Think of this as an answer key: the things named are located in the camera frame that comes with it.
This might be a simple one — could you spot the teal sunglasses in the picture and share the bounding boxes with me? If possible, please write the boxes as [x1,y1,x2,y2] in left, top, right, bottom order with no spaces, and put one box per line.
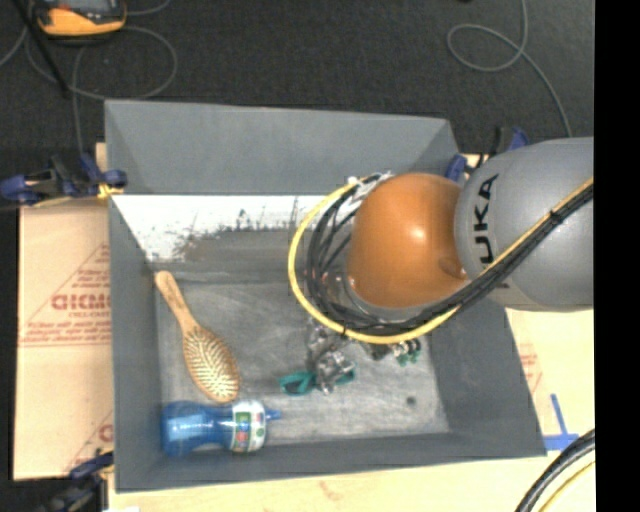
[278,367,358,397]

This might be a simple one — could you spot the wooden hairbrush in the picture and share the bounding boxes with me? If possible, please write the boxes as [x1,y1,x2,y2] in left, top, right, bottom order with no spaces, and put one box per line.
[153,269,242,405]

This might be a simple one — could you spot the blue plastic bottle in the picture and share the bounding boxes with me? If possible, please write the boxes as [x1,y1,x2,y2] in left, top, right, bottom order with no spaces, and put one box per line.
[159,398,283,458]

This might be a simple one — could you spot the grey metal bin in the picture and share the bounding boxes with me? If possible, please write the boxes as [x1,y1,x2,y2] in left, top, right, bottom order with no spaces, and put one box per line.
[103,99,547,492]

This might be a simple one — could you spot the brown cardboard board red print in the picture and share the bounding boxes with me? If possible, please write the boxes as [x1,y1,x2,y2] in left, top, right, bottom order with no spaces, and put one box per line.
[12,142,596,482]

